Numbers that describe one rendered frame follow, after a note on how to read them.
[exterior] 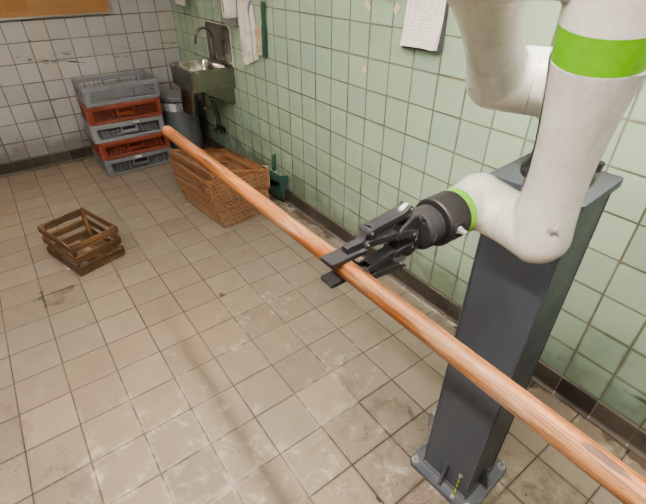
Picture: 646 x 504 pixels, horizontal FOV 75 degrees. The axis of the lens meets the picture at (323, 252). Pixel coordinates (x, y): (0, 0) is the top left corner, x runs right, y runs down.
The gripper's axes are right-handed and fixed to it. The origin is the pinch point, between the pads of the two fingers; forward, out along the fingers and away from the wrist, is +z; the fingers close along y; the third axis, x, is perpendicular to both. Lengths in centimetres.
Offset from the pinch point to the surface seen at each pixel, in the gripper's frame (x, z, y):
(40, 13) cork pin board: 404, -18, -3
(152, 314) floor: 150, 8, 119
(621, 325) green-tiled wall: -17, -120, 73
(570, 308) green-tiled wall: 1, -120, 77
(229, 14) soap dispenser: 270, -117, -6
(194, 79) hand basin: 288, -90, 37
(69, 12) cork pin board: 404, -39, -2
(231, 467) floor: 48, 12, 119
